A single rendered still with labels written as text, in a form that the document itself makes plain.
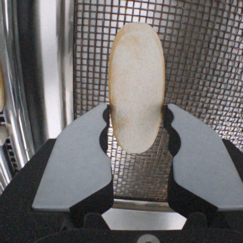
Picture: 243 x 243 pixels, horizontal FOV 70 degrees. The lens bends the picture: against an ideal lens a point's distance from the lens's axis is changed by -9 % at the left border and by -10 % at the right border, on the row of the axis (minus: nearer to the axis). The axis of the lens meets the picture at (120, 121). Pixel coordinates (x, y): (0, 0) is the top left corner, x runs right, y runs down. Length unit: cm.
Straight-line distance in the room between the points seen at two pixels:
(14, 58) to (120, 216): 28
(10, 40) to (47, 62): 6
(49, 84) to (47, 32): 7
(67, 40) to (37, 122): 16
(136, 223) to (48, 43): 31
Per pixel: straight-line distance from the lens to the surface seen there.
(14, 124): 28
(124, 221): 35
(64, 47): 18
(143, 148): 15
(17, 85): 24
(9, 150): 33
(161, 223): 37
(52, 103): 28
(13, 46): 22
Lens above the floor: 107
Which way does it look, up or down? 57 degrees down
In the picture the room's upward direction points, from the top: 166 degrees clockwise
